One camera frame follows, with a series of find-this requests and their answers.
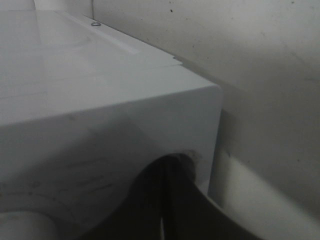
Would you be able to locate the white microwave oven body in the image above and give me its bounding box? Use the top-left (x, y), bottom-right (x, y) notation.
top-left (0, 10), bottom-right (222, 240)

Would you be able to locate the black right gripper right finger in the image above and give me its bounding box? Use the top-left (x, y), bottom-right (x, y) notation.
top-left (162, 155), bottom-right (259, 240)

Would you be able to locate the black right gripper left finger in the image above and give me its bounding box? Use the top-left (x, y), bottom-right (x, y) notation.
top-left (82, 155), bottom-right (175, 240)

